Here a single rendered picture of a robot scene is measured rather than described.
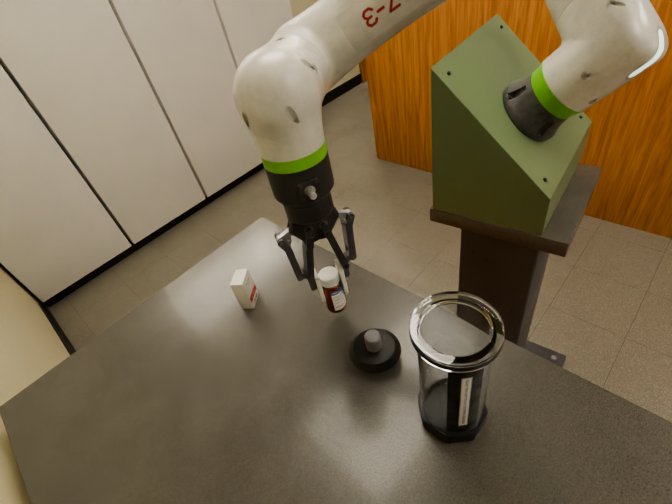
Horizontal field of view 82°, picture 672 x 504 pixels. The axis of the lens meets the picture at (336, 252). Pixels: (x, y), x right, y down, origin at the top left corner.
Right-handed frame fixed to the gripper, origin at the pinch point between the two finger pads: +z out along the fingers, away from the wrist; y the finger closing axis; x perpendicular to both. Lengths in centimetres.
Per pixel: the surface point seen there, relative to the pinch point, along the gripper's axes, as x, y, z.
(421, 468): -31.1, 0.8, 10.6
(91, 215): 191, -104, 64
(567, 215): 2, 57, 10
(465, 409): -30.4, 8.0, 0.1
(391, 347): -13.4, 5.2, 6.9
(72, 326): 146, -134, 105
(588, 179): 10, 71, 10
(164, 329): 15.6, -35.8, 10.6
